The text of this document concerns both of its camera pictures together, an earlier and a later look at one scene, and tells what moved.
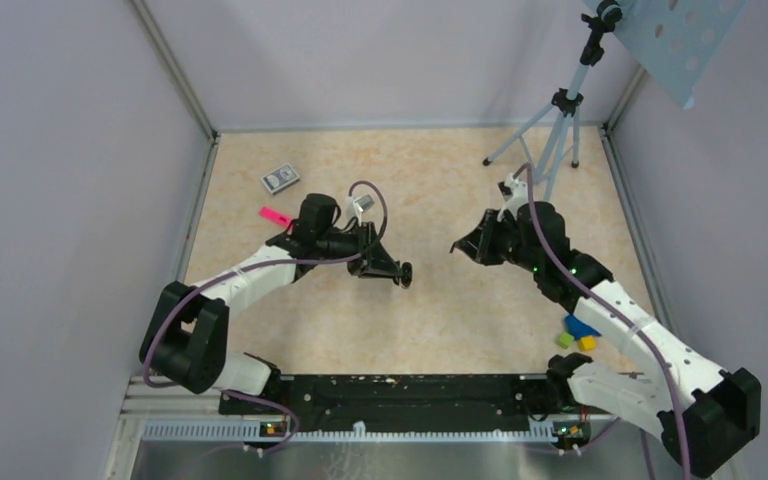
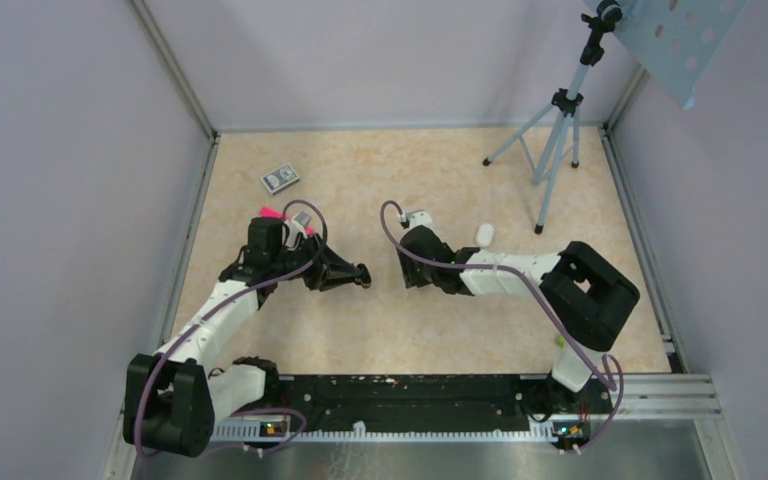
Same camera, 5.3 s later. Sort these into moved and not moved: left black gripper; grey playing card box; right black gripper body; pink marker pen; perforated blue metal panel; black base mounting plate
Moved: right black gripper body; left black gripper
Not moved: perforated blue metal panel; pink marker pen; grey playing card box; black base mounting plate
